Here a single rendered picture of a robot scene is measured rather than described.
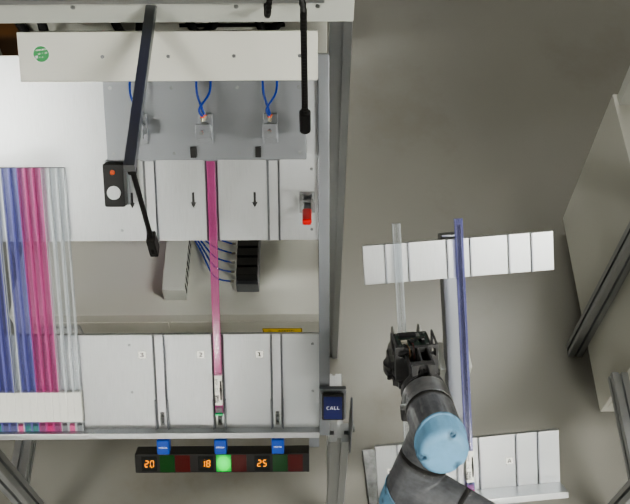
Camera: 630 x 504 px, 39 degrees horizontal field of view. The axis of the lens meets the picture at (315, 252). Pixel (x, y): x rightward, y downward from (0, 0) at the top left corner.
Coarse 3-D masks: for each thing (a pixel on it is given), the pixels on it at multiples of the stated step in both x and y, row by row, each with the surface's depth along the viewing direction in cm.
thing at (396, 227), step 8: (392, 224) 155; (400, 224) 155; (392, 232) 156; (400, 232) 155; (400, 240) 155; (400, 248) 156; (400, 256) 156; (400, 264) 156; (400, 272) 156; (400, 280) 156; (400, 288) 157; (400, 296) 157; (400, 304) 157; (400, 312) 157; (400, 320) 158; (400, 328) 158
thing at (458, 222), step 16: (464, 272) 157; (464, 288) 157; (464, 304) 158; (464, 320) 158; (464, 336) 159; (464, 352) 159; (464, 368) 160; (464, 384) 160; (464, 400) 161; (464, 416) 161
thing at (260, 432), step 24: (0, 432) 170; (24, 432) 170; (48, 432) 170; (72, 432) 170; (96, 432) 170; (120, 432) 170; (144, 432) 169; (168, 432) 169; (192, 432) 169; (216, 432) 169; (240, 432) 169; (264, 432) 169; (288, 432) 169; (312, 432) 169
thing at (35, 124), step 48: (0, 96) 155; (48, 96) 155; (96, 96) 155; (0, 144) 157; (48, 144) 157; (96, 144) 158; (96, 192) 160; (144, 192) 159; (192, 192) 160; (240, 192) 160; (288, 192) 160; (96, 240) 162; (144, 240) 162; (192, 240) 162
